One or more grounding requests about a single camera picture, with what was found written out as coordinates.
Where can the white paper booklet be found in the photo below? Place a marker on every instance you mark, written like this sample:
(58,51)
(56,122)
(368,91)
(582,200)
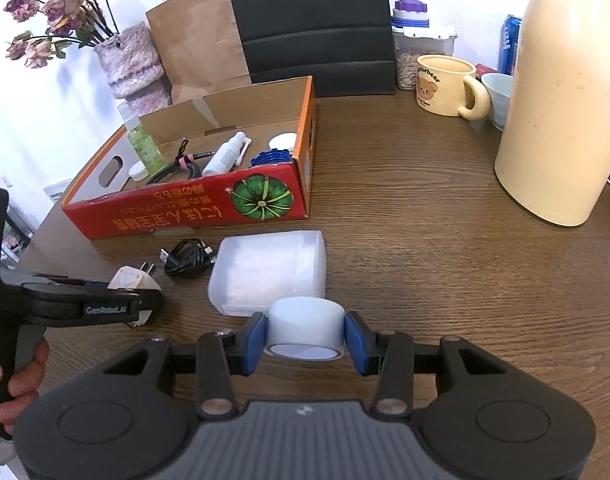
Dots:
(56,190)

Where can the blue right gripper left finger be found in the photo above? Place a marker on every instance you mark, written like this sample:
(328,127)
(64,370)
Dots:
(253,342)

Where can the white power adapter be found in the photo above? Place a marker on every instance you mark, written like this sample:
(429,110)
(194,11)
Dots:
(128,277)

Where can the translucent white plastic box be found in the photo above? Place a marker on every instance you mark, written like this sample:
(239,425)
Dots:
(251,272)

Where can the cream bear mug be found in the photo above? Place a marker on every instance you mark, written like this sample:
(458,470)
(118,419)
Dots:
(447,86)

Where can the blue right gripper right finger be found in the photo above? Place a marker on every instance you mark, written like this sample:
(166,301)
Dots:
(359,343)

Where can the pale blue cup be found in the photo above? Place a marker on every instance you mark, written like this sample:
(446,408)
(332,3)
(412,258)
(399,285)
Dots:
(499,88)

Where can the purple lid food jar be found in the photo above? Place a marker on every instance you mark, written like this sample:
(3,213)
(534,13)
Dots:
(414,35)

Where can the white tape roll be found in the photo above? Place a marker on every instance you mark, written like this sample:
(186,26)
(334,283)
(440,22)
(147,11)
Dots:
(305,329)

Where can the brown paper bag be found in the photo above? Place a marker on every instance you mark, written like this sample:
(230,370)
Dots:
(199,45)

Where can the dried pink flowers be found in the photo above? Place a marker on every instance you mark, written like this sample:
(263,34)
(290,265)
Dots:
(78,23)

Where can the white spray bottle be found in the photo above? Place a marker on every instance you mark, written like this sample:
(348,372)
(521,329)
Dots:
(228,155)

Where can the pink textured vase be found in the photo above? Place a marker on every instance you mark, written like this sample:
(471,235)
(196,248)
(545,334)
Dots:
(134,70)

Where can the black paper bag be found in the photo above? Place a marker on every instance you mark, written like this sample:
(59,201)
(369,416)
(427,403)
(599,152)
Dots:
(346,46)

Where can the cream thermos jug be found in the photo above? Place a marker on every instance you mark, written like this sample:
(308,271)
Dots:
(554,153)

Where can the green spray bottle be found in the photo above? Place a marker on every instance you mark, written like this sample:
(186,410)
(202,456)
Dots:
(141,140)

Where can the orange cardboard box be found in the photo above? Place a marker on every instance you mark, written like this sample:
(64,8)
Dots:
(102,201)

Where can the person's left hand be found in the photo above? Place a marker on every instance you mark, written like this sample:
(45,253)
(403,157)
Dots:
(23,386)

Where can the white jar lid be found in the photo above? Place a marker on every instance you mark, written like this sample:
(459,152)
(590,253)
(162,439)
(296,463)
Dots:
(138,172)

